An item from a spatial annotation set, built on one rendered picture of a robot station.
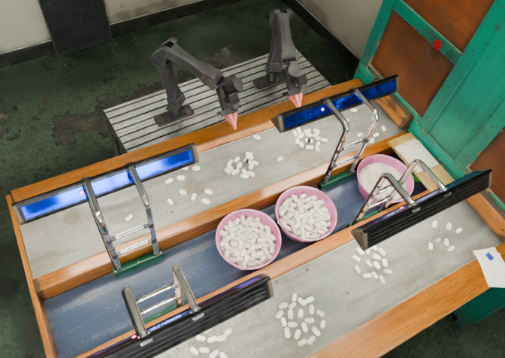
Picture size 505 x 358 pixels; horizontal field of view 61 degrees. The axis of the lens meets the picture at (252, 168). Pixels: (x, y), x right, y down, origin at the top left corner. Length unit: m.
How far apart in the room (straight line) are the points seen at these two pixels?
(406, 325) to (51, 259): 1.36
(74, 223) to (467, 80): 1.72
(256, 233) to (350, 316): 0.49
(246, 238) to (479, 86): 1.13
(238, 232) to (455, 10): 1.26
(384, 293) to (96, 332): 1.10
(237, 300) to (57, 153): 2.04
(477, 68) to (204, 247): 1.33
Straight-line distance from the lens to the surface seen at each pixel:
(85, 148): 3.05
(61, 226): 1.88
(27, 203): 1.53
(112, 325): 1.75
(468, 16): 1.98
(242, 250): 1.76
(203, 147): 2.01
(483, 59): 1.96
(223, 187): 1.90
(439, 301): 1.88
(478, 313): 2.61
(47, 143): 3.14
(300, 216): 1.86
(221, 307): 1.29
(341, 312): 1.74
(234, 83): 1.87
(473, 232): 2.14
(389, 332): 1.75
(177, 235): 1.76
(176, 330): 1.28
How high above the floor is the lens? 2.33
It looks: 54 degrees down
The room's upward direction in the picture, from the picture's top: 10 degrees clockwise
